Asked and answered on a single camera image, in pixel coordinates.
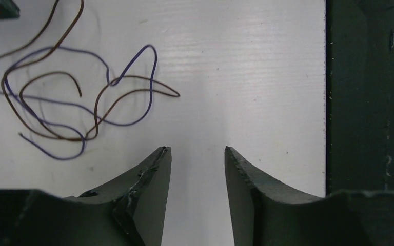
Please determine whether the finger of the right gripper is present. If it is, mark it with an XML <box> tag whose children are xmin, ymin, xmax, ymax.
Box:
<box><xmin>0</xmin><ymin>0</ymin><xmax>21</xmax><ymax>19</ymax></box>

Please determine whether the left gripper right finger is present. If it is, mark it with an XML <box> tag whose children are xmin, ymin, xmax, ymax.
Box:
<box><xmin>225</xmin><ymin>147</ymin><xmax>394</xmax><ymax>245</ymax></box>

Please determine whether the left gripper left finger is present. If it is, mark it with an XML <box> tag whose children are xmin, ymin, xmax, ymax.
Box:
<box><xmin>0</xmin><ymin>147</ymin><xmax>172</xmax><ymax>245</ymax></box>

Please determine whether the purple thin wire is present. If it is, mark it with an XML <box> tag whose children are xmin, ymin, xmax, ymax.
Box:
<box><xmin>0</xmin><ymin>44</ymin><xmax>159</xmax><ymax>161</ymax></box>

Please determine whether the brown thin wire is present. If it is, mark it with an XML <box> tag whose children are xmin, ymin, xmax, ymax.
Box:
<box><xmin>0</xmin><ymin>0</ymin><xmax>181</xmax><ymax>142</ymax></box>

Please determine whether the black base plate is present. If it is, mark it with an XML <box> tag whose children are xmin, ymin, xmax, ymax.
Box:
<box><xmin>326</xmin><ymin>1</ymin><xmax>394</xmax><ymax>194</ymax></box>

